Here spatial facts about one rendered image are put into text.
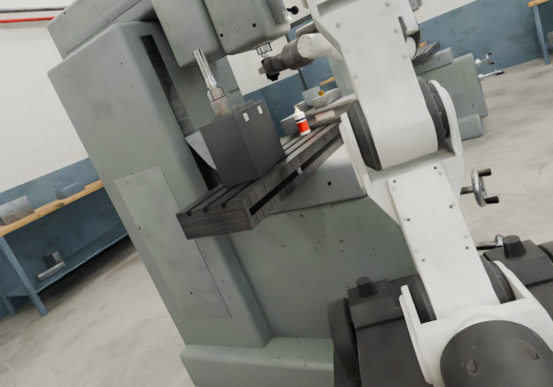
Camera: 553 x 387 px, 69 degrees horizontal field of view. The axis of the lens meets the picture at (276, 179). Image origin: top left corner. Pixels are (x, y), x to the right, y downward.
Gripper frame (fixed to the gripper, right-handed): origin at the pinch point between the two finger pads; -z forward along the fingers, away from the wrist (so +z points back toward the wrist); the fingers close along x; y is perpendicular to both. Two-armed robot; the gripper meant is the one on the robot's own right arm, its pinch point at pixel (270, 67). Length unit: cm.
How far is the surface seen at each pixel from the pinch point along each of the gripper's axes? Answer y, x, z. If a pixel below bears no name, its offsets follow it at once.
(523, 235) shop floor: 123, -97, 29
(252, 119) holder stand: 12.9, 28.8, 14.5
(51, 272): 93, 38, -365
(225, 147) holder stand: 16.8, 39.5, 12.1
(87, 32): -41, 28, -60
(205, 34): -17.7, 14.6, -8.0
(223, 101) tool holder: 5.2, 34.2, 12.5
